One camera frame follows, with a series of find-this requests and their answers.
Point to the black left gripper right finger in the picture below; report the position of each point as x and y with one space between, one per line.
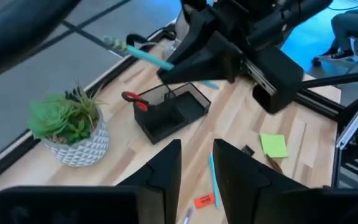
244 193

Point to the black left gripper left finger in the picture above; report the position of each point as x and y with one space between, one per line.
163 177

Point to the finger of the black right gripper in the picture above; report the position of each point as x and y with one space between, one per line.
202 28
210 62

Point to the teal pen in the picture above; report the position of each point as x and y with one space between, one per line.
148 57
213 180

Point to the orange eraser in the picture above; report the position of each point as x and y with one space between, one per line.
204 201

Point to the brown wooden pencil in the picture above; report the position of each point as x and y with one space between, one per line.
273 164

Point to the black binder clip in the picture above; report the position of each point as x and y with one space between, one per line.
248 150

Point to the purple pen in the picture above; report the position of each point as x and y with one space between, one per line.
187 215

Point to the green sticky note pad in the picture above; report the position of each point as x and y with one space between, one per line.
273 145

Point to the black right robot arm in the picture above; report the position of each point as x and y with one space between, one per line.
291 15

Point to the black mesh desk organizer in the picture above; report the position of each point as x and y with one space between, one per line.
166 124

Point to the succulent in patterned pot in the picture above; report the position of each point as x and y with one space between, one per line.
79 146

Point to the person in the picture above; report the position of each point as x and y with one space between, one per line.
350 25

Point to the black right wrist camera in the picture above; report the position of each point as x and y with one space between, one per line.
278 77

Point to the black aluminium table frame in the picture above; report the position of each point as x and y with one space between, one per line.
337 79

